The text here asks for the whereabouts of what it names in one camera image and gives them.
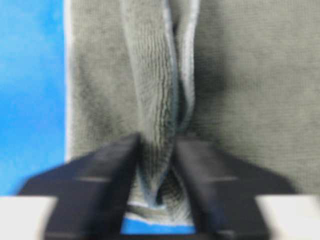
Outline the grey-green microfibre towel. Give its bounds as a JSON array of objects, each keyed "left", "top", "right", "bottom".
[{"left": 64, "top": 0, "right": 320, "bottom": 225}]

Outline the blue table cloth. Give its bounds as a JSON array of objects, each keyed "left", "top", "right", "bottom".
[{"left": 0, "top": 0, "right": 197, "bottom": 236}]

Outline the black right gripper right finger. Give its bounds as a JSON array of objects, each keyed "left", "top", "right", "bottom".
[{"left": 174, "top": 137, "right": 320, "bottom": 240}]

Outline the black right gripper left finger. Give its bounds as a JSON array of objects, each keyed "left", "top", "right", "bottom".
[{"left": 0, "top": 132, "right": 142, "bottom": 240}]

